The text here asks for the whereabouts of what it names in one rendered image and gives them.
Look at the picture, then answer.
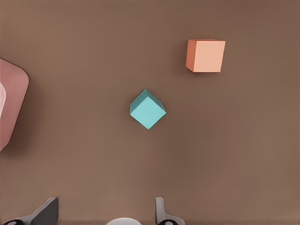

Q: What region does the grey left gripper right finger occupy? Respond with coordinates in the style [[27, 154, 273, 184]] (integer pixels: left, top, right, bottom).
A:
[[155, 196, 186, 225]]

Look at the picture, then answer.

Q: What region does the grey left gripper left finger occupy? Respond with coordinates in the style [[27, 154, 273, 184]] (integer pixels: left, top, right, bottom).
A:
[[1, 196, 59, 225]]

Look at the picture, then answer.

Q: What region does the light blue cube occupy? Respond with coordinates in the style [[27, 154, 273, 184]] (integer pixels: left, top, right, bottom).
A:
[[129, 88, 167, 130]]

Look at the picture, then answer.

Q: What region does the pink tray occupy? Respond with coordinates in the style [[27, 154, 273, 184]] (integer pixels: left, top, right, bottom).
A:
[[0, 58, 30, 152]]

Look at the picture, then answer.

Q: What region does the orange cube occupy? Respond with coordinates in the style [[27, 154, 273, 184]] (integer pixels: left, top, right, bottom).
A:
[[186, 39, 226, 73]]

